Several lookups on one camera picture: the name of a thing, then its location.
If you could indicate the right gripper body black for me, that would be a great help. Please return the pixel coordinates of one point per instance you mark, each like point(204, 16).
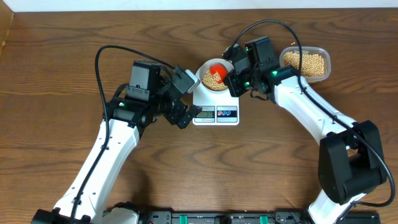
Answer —
point(241, 83)

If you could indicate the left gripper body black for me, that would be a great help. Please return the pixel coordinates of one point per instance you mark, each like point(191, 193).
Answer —
point(171, 111)

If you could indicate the orange measuring scoop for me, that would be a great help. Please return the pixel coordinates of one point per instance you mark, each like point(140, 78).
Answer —
point(219, 72)

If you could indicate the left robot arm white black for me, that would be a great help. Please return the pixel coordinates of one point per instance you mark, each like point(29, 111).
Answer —
point(153, 91)

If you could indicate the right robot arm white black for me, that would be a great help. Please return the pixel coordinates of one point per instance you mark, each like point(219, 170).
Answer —
point(351, 160)

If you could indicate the white digital kitchen scale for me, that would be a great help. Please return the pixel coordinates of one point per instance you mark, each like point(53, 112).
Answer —
point(218, 108)

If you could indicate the soybeans in bowl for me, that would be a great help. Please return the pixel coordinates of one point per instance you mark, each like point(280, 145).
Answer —
point(213, 81)

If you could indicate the grey white bowl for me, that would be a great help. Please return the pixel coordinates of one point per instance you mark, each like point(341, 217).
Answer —
point(206, 66)

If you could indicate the yellow soybeans in container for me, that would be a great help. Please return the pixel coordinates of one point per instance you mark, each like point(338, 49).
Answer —
point(313, 65)

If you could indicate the clear plastic container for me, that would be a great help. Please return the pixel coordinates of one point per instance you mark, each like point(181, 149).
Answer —
point(310, 50)

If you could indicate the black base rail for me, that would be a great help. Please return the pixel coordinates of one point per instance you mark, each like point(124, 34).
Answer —
point(222, 218)

